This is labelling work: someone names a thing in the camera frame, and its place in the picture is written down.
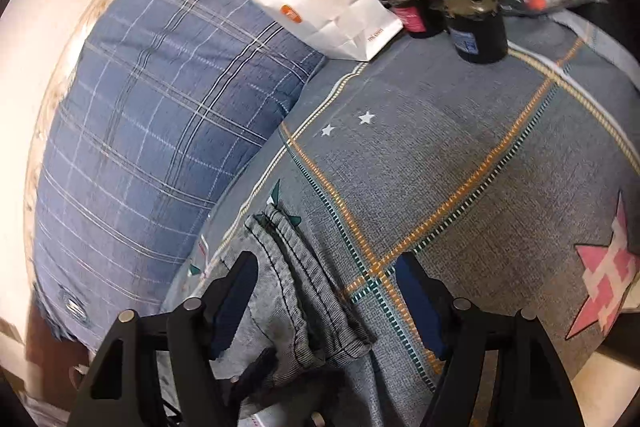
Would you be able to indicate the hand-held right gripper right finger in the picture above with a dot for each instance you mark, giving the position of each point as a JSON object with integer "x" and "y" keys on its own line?
{"x": 420, "y": 302}

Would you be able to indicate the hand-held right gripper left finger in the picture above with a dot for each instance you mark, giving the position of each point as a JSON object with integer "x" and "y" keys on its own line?
{"x": 235, "y": 302}

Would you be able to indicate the grey denim pants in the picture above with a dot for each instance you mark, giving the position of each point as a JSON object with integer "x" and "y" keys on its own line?
{"x": 290, "y": 297}

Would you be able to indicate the grey patterned bed sheet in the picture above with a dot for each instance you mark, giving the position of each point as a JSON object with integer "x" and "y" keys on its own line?
{"x": 450, "y": 187}

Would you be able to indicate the blue plaid pillow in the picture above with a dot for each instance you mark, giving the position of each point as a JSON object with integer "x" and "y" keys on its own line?
{"x": 150, "y": 147}

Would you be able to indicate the black jar with blue label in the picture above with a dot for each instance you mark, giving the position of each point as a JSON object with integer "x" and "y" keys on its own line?
{"x": 475, "y": 29}

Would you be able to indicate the black jar with pink label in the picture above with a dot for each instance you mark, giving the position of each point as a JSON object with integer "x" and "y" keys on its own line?
{"x": 412, "y": 7}

